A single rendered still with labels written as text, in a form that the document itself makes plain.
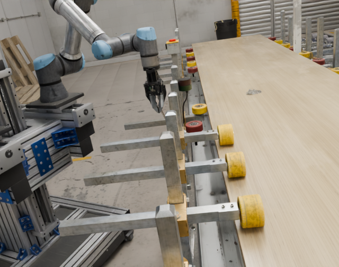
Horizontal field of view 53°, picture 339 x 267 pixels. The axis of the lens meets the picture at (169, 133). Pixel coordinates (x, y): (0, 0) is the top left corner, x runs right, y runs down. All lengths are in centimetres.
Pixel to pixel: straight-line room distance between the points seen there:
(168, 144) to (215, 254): 56
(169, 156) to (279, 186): 39
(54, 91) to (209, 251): 114
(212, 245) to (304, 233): 47
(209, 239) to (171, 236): 69
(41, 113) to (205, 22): 778
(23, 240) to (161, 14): 783
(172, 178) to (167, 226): 25
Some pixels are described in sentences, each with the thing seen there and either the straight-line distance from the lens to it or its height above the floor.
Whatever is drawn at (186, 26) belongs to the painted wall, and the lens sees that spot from 936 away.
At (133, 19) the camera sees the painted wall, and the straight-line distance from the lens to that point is 929.
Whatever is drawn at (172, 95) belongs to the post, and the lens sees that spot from 129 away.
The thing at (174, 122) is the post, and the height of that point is 110.
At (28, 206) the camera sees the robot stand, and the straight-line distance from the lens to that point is 201.
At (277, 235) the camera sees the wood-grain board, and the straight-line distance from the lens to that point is 89.
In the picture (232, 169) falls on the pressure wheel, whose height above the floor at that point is 95.
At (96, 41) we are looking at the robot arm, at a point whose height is 134.
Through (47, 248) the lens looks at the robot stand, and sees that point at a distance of 220.
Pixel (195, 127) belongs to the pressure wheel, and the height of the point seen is 90.
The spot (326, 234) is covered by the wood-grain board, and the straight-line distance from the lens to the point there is 91.
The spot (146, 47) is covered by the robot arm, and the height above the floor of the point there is 129.
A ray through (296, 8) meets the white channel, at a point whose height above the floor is 124.
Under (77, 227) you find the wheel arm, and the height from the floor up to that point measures 96.
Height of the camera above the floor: 147
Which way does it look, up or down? 22 degrees down
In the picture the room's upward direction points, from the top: 9 degrees counter-clockwise
